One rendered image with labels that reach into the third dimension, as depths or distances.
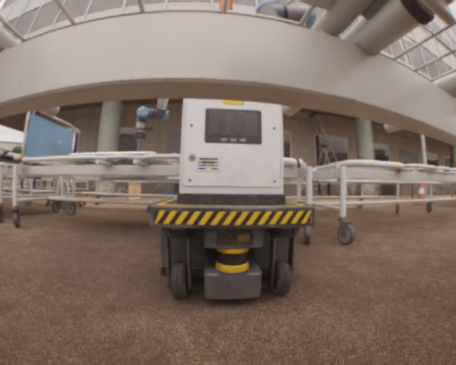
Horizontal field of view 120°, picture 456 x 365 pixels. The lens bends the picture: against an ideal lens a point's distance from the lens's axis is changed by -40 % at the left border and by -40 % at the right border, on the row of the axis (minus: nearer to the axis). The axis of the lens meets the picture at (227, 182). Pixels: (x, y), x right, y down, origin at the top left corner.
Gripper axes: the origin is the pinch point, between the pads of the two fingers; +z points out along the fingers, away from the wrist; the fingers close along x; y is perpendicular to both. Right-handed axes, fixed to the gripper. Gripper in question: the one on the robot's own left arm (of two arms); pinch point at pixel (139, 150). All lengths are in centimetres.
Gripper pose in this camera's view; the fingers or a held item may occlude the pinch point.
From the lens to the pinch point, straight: 163.6
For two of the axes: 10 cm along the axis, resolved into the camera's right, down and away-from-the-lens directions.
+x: 1.3, 0.6, -9.9
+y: -9.9, -0.1, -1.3
